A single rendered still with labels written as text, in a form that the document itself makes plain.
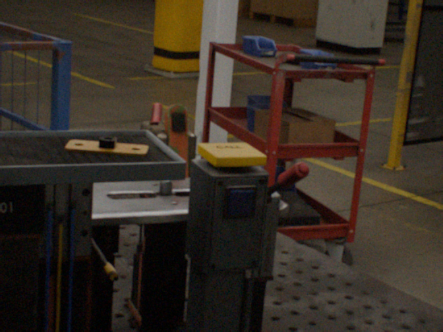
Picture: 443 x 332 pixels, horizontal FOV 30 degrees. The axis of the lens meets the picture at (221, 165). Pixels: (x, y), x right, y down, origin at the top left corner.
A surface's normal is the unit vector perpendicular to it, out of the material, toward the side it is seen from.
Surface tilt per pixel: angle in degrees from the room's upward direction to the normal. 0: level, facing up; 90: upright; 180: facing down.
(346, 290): 0
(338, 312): 0
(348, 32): 90
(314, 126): 90
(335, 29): 90
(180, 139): 78
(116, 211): 0
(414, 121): 88
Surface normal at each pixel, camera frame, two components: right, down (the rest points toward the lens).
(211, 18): -0.79, 0.11
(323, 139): 0.51, 0.26
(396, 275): 0.08, -0.96
